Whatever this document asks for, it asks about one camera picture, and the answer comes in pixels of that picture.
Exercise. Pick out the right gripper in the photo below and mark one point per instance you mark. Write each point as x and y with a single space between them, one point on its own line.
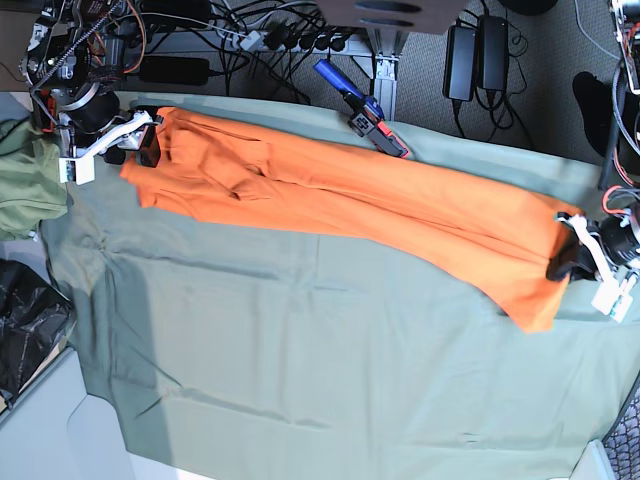
142 144

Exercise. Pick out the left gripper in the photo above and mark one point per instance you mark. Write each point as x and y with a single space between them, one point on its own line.
594 250

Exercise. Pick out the orange T-shirt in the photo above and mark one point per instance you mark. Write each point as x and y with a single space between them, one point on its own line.
497 237

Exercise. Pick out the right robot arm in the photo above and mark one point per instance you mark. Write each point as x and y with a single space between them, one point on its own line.
82 90

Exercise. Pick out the black brick under table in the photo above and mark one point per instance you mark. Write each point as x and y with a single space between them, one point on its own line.
175 70

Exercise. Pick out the red black clamp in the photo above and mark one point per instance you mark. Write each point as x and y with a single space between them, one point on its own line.
44 111

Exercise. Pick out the olive green garment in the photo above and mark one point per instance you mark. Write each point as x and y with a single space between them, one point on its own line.
30 188

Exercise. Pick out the black round stand base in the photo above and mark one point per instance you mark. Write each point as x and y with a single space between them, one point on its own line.
594 102

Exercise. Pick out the black plastic bag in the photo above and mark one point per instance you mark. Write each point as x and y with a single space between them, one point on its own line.
34 316

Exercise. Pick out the green table cloth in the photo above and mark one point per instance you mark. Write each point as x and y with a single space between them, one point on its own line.
241 353

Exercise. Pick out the blue red clamp tool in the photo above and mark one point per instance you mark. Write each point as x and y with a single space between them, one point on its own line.
367 119

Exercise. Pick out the aluminium table leg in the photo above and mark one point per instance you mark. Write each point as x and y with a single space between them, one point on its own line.
380 65

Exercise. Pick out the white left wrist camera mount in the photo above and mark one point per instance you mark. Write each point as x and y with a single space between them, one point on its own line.
613 297

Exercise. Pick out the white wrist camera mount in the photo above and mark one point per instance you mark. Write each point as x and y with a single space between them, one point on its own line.
613 297
78 153

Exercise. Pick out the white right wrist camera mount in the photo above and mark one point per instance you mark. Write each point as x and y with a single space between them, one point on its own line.
78 153

